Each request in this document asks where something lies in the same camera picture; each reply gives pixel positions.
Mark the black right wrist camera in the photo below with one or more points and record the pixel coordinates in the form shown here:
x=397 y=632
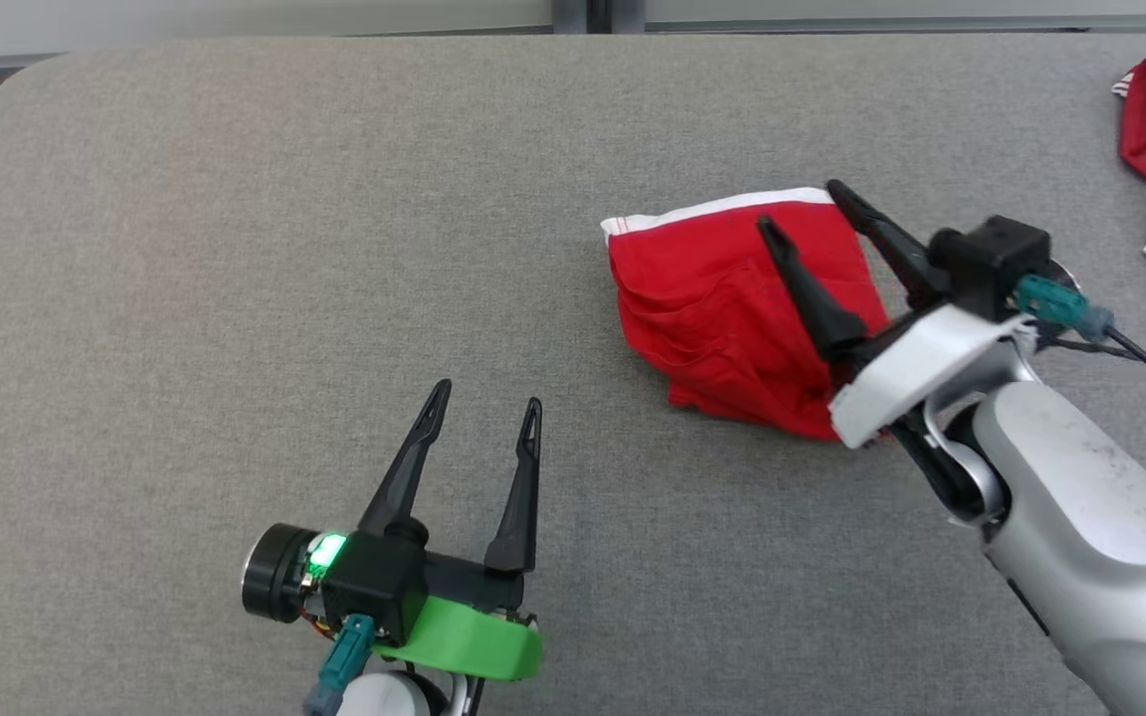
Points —
x=996 y=259

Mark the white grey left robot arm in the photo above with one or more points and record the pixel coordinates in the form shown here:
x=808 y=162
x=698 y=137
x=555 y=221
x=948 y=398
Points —
x=399 y=696

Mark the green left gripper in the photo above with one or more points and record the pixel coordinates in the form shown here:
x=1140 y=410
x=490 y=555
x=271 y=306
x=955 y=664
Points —
x=474 y=641

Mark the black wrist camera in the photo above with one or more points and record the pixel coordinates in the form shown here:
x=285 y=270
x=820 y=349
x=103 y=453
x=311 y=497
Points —
x=364 y=587
x=996 y=259

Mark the red white basketball shorts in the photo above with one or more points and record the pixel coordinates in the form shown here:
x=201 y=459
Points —
x=712 y=318

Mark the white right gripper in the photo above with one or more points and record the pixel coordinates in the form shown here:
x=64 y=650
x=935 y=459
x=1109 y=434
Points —
x=921 y=363

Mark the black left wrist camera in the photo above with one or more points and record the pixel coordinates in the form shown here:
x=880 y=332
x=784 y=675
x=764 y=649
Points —
x=364 y=587

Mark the grey double partition post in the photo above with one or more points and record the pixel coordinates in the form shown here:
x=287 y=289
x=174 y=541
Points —
x=598 y=15

